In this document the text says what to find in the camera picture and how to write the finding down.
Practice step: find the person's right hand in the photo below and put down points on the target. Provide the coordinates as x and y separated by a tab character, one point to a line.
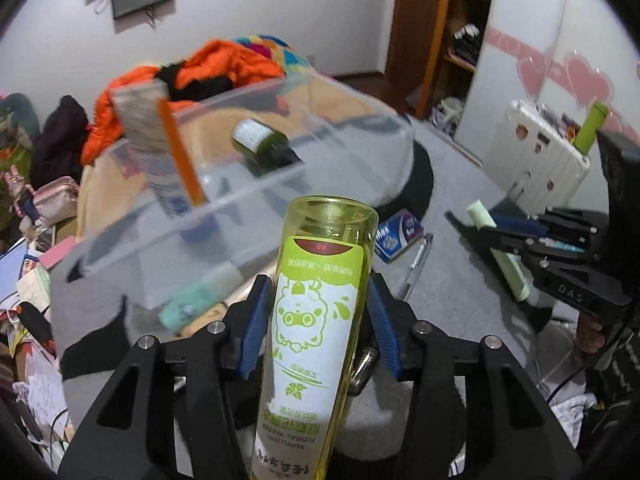
591	335

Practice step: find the colourful knitted cloth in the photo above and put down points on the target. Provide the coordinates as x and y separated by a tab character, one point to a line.
280	50

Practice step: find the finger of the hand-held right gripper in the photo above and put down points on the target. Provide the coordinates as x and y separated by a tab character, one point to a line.
520	225
537	262

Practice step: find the white ribbed suitcase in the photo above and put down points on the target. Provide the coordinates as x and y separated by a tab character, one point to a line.
535	160

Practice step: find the white door with pink hearts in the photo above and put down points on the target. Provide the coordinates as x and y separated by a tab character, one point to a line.
530	10

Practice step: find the folded dark clothes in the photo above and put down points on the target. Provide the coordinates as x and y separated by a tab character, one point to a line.
467	42

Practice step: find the small metal lighter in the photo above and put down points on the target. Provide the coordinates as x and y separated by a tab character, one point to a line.
362	370

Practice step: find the green printed bag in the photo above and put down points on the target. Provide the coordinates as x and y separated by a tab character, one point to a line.
12	130

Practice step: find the light green highlighter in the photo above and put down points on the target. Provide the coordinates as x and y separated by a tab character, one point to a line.
505	265

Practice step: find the clear plastic bin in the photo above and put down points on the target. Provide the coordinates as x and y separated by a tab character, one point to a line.
150	240

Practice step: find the green rolled tube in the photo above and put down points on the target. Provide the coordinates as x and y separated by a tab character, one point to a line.
591	127

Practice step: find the orange sunscreen tube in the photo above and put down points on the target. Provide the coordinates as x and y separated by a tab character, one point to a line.
145	130

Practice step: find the dark green spray bottle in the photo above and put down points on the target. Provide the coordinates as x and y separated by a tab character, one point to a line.
260	142

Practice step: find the teal lotion bottle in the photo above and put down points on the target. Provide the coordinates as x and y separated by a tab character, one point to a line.
195	300

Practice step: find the blue printed packet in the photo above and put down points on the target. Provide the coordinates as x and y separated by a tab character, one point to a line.
397	235

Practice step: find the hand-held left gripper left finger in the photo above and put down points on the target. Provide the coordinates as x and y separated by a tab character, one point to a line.
255	320

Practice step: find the black garment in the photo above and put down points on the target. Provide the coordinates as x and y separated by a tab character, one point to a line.
195	82

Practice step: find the pile of papers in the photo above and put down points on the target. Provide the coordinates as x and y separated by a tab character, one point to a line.
30	310

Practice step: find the yellow-green liquid bottle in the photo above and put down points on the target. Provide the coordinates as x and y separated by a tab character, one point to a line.
310	310

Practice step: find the orange puffer jacket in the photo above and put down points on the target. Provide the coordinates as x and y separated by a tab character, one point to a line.
220	60

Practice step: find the pink pouch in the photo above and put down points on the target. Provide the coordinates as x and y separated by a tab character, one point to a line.
55	200

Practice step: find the white crumpled cloth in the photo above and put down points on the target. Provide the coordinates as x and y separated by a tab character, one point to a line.
560	385

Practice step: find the wooden shelf unit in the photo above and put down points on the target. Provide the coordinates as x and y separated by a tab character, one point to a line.
430	35

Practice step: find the dark maroon garment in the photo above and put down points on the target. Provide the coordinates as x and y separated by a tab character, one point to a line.
60	140

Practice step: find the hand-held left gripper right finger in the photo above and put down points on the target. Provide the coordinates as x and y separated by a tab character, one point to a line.
382	320

